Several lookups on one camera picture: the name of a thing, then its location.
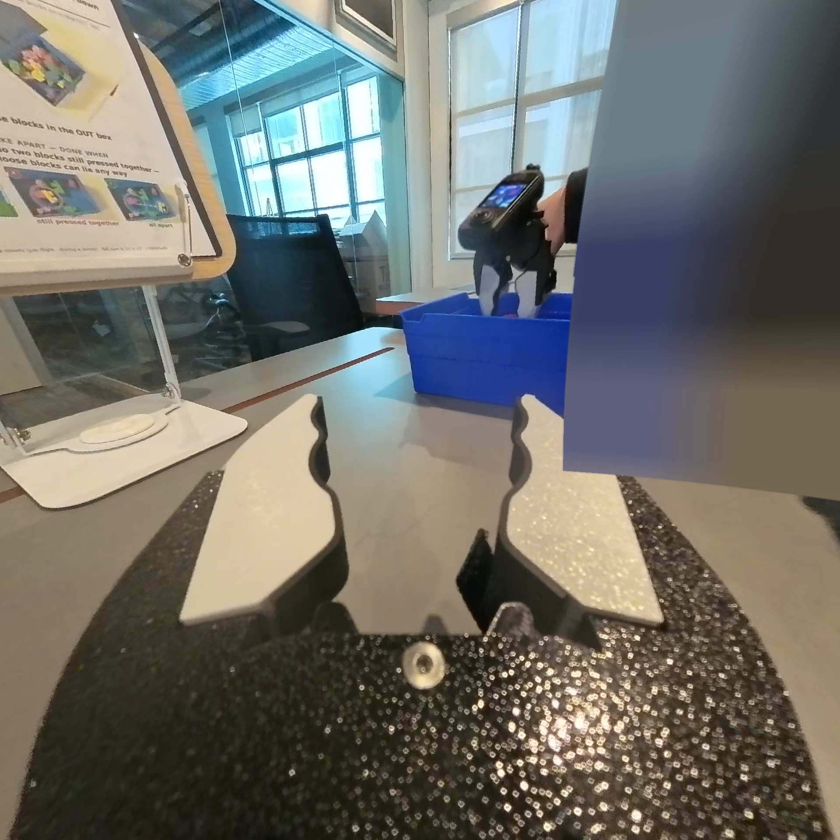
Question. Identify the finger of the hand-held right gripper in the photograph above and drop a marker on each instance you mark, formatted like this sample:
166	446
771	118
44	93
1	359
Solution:
527	298
491	292

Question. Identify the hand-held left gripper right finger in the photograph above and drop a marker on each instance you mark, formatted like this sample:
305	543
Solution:
577	544

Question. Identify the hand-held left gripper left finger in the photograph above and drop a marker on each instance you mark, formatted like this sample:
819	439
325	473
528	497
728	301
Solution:
262	525

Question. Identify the blue plastic bin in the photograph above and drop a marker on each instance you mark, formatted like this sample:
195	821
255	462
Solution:
479	367

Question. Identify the person's right forearm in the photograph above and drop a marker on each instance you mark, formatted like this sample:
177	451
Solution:
576	203

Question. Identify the person's right hand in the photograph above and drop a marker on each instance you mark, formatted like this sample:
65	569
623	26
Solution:
554	220

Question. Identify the light wooden desk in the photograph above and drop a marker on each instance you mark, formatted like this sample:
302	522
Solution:
407	303

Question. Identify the large white-framed window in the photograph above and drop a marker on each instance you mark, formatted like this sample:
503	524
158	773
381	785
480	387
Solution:
485	131

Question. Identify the cardboard boxes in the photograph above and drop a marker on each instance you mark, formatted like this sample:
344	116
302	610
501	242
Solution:
367	262

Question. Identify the white round disc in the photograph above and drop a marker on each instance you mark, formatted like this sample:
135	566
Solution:
121	430

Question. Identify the black mesh office chair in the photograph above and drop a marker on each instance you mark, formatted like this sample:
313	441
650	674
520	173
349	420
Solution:
289	269

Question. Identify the clear acrylic stand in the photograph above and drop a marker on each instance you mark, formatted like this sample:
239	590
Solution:
157	341

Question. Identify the dark-framed paned window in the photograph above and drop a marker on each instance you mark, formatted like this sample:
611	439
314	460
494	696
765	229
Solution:
308	170

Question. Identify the wooden display board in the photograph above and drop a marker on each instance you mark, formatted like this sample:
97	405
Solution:
98	277

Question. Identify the printed instruction sheet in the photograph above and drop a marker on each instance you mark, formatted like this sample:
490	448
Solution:
79	131

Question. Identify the framed wall picture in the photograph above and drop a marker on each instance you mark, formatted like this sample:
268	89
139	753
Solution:
367	16

